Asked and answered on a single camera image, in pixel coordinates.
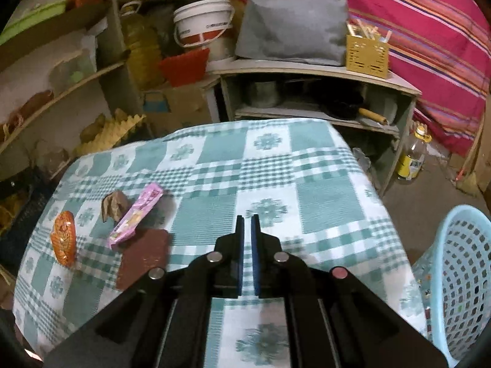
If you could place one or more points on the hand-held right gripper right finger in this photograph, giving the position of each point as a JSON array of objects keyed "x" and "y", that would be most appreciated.
[{"x": 256, "y": 253}]

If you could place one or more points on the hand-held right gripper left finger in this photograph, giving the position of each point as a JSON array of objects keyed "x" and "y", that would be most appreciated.
[{"x": 239, "y": 253}]

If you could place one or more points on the pink snack wrapper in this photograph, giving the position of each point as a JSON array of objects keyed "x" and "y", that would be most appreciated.
[{"x": 134, "y": 214}]

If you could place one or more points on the brown paper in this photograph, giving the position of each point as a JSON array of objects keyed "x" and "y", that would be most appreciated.
[{"x": 113, "y": 207}]

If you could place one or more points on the orange snack wrapper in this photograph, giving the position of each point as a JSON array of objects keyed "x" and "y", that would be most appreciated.
[{"x": 63, "y": 237}]

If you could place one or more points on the light blue plastic basket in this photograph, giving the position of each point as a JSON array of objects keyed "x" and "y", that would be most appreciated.
[{"x": 460, "y": 260}]

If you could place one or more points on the green checked tablecloth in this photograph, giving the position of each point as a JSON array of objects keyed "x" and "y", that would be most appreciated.
[{"x": 268, "y": 168}]

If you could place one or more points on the metal cooking pot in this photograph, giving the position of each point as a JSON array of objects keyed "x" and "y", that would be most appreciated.
[{"x": 262, "y": 94}]

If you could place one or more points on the brown cardboard box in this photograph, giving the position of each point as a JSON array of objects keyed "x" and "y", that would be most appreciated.
[{"x": 184, "y": 103}]

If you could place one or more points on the black frying pan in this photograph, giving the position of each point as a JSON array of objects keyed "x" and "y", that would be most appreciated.
[{"x": 345, "y": 107}]

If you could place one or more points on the yellow egg tray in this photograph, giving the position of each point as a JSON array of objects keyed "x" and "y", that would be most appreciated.
[{"x": 111, "y": 134}]

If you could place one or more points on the clear oil bottle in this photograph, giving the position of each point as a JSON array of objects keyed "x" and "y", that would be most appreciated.
[{"x": 412, "y": 157}]

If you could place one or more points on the wooden cabinet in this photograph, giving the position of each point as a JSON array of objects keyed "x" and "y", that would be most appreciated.
[{"x": 307, "y": 74}]

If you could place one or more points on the pile of potatoes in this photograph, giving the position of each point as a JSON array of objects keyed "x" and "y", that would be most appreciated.
[{"x": 92, "y": 128}]

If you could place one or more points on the red plastic basket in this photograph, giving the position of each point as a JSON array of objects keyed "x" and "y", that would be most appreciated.
[{"x": 184, "y": 67}]

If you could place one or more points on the dark blue plastic crate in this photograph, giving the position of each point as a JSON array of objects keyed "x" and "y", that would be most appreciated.
[{"x": 27, "y": 222}]

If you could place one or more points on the yellow cutlery holder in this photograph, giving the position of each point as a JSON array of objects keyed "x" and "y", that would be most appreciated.
[{"x": 366, "y": 59}]

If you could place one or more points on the large yellow oil jug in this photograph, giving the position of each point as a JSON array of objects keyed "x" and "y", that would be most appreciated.
[{"x": 144, "y": 50}]

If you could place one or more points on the grey fabric bag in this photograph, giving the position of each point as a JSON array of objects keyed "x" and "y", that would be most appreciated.
[{"x": 291, "y": 27}]

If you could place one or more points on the white plastic bucket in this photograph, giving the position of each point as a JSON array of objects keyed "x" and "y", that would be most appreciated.
[{"x": 203, "y": 21}]

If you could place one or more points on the brown cardboard sheet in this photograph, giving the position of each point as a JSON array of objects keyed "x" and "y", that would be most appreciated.
[{"x": 481, "y": 149}]

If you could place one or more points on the wooden shelf unit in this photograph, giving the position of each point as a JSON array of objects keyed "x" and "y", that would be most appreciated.
[{"x": 111, "y": 15}]

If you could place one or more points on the pink striped cloth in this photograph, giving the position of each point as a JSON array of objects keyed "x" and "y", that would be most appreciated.
[{"x": 422, "y": 27}]

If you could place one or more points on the green foam sheet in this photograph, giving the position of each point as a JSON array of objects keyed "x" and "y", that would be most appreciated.
[{"x": 30, "y": 23}]

